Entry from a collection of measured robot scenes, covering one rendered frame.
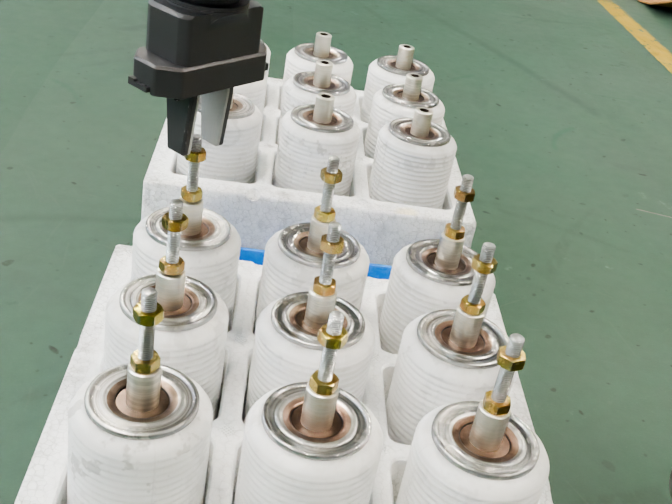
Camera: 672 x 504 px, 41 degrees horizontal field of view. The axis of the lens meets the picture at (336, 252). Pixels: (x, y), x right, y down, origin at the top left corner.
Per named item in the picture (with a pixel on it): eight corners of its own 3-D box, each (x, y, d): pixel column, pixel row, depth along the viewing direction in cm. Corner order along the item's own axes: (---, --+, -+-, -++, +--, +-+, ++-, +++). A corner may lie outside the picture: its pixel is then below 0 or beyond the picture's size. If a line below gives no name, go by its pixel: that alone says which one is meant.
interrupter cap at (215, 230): (183, 203, 86) (183, 196, 86) (247, 233, 83) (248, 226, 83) (127, 230, 80) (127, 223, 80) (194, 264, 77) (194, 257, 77)
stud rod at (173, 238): (161, 284, 71) (167, 199, 67) (172, 282, 71) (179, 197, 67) (167, 291, 70) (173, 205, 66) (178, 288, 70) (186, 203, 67)
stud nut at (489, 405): (513, 409, 62) (516, 399, 61) (501, 420, 61) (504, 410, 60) (489, 394, 63) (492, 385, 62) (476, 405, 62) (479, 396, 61)
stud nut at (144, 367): (162, 371, 59) (163, 361, 59) (138, 377, 58) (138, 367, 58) (151, 354, 61) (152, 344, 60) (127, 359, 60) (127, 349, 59)
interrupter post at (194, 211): (186, 222, 83) (189, 190, 81) (207, 232, 82) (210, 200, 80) (169, 231, 81) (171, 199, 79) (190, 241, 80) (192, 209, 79)
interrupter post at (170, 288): (152, 314, 70) (154, 278, 69) (153, 296, 72) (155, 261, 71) (184, 315, 71) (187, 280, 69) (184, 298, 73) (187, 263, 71)
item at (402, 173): (423, 246, 123) (453, 123, 114) (431, 285, 115) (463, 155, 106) (353, 237, 122) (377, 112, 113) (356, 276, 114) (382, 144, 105)
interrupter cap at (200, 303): (116, 332, 67) (116, 325, 67) (122, 276, 74) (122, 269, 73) (218, 337, 69) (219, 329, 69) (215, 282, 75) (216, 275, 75)
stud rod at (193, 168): (189, 217, 80) (196, 138, 76) (181, 212, 80) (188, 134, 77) (197, 214, 81) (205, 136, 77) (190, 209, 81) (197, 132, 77)
